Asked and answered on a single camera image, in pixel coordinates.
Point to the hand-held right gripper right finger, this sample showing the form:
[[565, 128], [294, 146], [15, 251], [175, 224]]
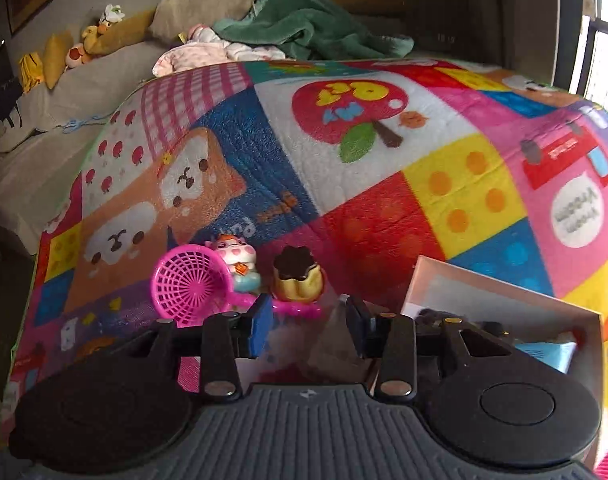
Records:
[[358, 324]]

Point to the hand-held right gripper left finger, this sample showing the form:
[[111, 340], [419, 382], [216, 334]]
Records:
[[261, 329]]

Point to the clear plastic case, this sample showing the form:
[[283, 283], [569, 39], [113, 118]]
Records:
[[329, 350]]

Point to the chocolate pudding toy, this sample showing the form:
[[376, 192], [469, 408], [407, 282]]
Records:
[[296, 280]]

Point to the small cartoon animal figurine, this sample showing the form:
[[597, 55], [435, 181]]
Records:
[[236, 260]]

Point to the pink plastic toy basket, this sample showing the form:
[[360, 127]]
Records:
[[189, 285]]

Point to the pink cardboard box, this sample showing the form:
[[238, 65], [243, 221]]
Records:
[[483, 285]]

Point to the light blue pouch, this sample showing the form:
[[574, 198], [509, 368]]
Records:
[[548, 355]]

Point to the colourful printed play mat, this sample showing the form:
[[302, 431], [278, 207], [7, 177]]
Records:
[[359, 200]]

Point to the pink baby clothes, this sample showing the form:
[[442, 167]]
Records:
[[204, 55]]

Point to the beige sofa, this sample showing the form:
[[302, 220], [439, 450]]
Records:
[[59, 125]]

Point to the green towel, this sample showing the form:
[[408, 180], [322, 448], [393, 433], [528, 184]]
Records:
[[309, 25]]

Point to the white cloth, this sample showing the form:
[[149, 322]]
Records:
[[9, 132]]

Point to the small plush toys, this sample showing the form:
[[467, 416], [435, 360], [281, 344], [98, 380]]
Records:
[[124, 35]]

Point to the beige pillow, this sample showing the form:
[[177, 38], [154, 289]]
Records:
[[204, 5]]

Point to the mushroom plush toy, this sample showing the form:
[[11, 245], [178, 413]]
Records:
[[75, 56]]

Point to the small yellow cushion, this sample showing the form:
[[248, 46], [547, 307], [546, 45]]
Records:
[[56, 57]]

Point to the yellow plush toy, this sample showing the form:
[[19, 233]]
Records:
[[90, 35]]

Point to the yellow striped plush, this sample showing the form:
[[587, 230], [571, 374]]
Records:
[[30, 72]]

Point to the white duck plush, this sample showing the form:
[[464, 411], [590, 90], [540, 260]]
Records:
[[111, 14]]

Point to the grey curtain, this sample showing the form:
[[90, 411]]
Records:
[[533, 20]]

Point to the black window frame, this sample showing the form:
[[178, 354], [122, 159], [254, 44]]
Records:
[[586, 55]]

